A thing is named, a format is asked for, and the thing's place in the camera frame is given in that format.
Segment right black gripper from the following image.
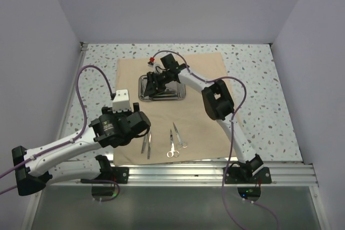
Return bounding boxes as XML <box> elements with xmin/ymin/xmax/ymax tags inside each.
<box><xmin>144</xmin><ymin>71</ymin><xmax>171</xmax><ymax>98</ymax></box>

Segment steel clamp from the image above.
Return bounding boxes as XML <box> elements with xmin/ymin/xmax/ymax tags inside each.
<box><xmin>153</xmin><ymin>89</ymin><xmax>177</xmax><ymax>100</ymax></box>

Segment steel instrument tray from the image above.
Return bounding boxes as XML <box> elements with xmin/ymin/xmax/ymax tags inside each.
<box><xmin>138</xmin><ymin>75</ymin><xmax>187</xmax><ymax>102</ymax></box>

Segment steel tweezers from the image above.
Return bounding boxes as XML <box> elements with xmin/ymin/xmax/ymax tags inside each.
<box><xmin>141</xmin><ymin>135</ymin><xmax>148</xmax><ymax>154</ymax></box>
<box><xmin>147</xmin><ymin>132</ymin><xmax>152</xmax><ymax>160</ymax></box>

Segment beige cloth wrap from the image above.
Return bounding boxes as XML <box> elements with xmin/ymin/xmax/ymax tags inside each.
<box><xmin>113</xmin><ymin>58</ymin><xmax>230</xmax><ymax>166</ymax></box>

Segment steel scissors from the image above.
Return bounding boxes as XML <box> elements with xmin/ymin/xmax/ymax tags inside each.
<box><xmin>167</xmin><ymin>130</ymin><xmax>180</xmax><ymax>158</ymax></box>

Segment steel forceps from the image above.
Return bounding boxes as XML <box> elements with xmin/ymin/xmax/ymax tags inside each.
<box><xmin>173</xmin><ymin>122</ymin><xmax>188</xmax><ymax>150</ymax></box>

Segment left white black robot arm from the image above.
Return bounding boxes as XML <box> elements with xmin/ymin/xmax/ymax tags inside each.
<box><xmin>12</xmin><ymin>103</ymin><xmax>151</xmax><ymax>196</ymax></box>

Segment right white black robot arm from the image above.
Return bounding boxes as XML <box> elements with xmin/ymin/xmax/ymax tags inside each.
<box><xmin>143</xmin><ymin>53</ymin><xmax>264</xmax><ymax>183</ymax></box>

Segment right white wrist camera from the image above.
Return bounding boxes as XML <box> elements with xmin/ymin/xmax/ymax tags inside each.
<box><xmin>148</xmin><ymin>57</ymin><xmax>158</xmax><ymax>73</ymax></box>

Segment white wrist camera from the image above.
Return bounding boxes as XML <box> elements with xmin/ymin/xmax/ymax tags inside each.
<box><xmin>148</xmin><ymin>57</ymin><xmax>158</xmax><ymax>73</ymax></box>
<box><xmin>112</xmin><ymin>89</ymin><xmax>131</xmax><ymax>113</ymax></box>

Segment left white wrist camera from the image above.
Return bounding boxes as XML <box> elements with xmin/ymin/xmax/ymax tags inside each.
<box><xmin>112</xmin><ymin>89</ymin><xmax>131</xmax><ymax>113</ymax></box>

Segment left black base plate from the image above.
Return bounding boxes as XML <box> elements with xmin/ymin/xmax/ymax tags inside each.
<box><xmin>80</xmin><ymin>167</ymin><xmax>129</xmax><ymax>184</ymax></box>

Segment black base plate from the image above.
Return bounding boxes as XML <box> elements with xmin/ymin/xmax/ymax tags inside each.
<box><xmin>223</xmin><ymin>162</ymin><xmax>272</xmax><ymax>184</ymax></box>
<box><xmin>80</xmin><ymin>167</ymin><xmax>129</xmax><ymax>184</ymax></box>

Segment aluminium left side rail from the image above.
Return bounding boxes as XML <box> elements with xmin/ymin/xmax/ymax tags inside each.
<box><xmin>54</xmin><ymin>41</ymin><xmax>89</xmax><ymax>141</ymax></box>

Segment aluminium rail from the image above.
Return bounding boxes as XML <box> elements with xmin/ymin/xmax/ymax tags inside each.
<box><xmin>54</xmin><ymin>41</ymin><xmax>89</xmax><ymax>141</ymax></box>
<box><xmin>48</xmin><ymin>161</ymin><xmax>318</xmax><ymax>186</ymax></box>

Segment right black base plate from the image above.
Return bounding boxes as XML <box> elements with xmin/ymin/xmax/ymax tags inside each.
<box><xmin>223</xmin><ymin>162</ymin><xmax>272</xmax><ymax>184</ymax></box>

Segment aluminium front rail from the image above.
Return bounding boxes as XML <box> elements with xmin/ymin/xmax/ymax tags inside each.
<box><xmin>48</xmin><ymin>161</ymin><xmax>318</xmax><ymax>186</ymax></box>

